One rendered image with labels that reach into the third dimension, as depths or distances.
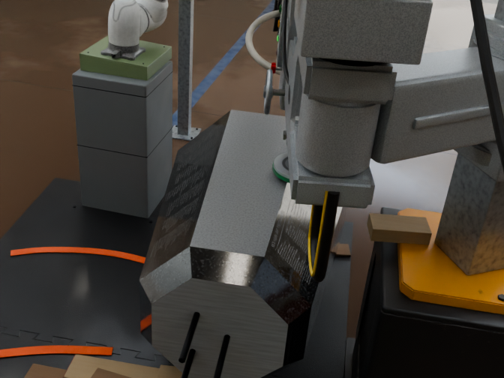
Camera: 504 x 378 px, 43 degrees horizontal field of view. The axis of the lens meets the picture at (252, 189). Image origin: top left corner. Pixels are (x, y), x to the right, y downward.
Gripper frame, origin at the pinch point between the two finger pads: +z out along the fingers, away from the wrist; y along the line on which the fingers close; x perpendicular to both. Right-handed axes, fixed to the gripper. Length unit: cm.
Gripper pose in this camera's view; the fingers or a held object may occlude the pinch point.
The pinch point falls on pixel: (278, 28)
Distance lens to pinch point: 312.5
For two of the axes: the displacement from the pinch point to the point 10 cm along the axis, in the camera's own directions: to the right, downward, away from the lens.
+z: -1.1, 6.3, 7.7
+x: 9.2, -2.2, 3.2
